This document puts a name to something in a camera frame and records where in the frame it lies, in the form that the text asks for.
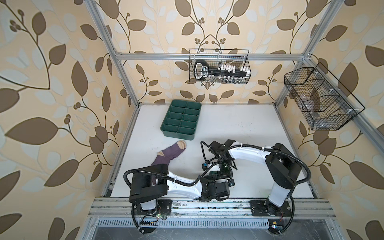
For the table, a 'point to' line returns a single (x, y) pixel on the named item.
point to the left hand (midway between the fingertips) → (216, 179)
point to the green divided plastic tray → (181, 119)
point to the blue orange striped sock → (213, 174)
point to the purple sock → (164, 156)
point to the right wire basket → (323, 102)
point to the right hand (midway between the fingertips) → (221, 177)
